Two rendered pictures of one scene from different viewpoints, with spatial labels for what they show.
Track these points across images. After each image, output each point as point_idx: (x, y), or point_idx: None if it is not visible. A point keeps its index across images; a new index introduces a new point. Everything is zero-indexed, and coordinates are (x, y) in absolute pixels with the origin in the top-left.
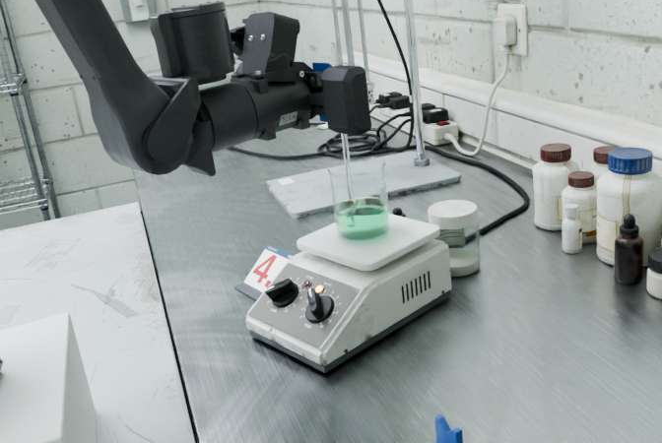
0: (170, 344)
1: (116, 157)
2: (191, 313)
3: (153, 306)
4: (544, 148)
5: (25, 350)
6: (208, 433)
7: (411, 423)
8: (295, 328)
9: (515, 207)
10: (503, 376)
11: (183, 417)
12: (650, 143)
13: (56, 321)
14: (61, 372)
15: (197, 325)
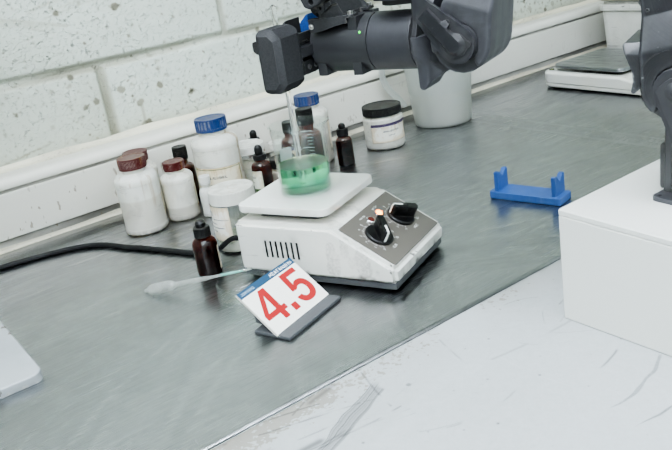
0: (429, 330)
1: (495, 48)
2: (358, 345)
3: (347, 383)
4: (129, 159)
5: (629, 197)
6: (543, 259)
7: (477, 209)
8: (417, 233)
9: (93, 250)
10: (409, 200)
11: (535, 275)
12: (133, 141)
13: (577, 206)
14: (636, 171)
15: (384, 330)
